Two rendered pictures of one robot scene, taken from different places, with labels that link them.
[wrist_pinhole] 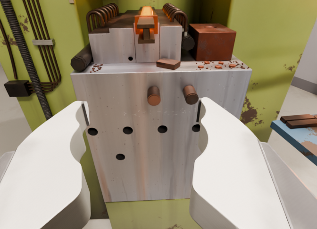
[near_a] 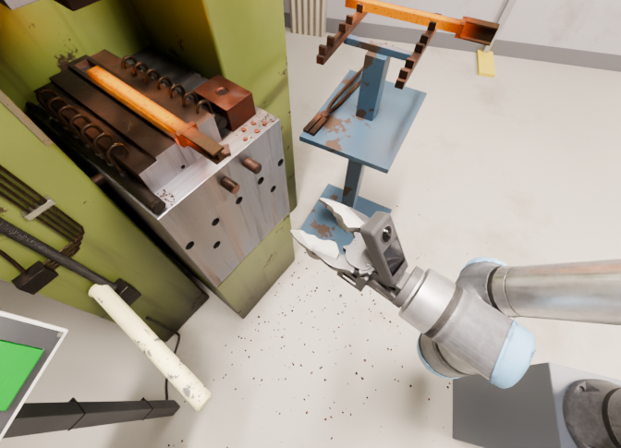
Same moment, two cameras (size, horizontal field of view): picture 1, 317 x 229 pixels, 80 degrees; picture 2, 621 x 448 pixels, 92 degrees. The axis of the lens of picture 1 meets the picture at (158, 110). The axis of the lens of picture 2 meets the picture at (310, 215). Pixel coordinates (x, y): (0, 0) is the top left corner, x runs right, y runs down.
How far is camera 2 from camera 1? 0.44 m
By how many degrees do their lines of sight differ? 42
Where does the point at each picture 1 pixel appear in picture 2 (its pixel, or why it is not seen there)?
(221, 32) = (242, 100)
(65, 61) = (76, 208)
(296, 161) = not seen: hidden behind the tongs
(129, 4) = (31, 62)
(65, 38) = (62, 185)
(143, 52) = (191, 154)
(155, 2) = (73, 40)
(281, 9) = (257, 30)
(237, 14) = (225, 54)
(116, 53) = (169, 172)
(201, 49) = (233, 121)
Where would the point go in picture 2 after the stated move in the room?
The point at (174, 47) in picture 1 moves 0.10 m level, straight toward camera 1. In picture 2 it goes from (213, 133) to (240, 156)
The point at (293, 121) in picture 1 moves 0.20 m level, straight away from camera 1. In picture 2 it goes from (311, 128) to (303, 89)
